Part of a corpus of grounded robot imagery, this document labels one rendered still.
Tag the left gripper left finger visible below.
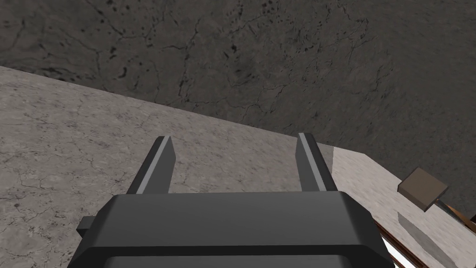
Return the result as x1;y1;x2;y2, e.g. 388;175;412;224
126;135;177;195

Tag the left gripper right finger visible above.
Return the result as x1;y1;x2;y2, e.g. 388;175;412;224
295;132;338;193

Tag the brown square block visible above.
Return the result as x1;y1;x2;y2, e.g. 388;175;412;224
397;167;449;213

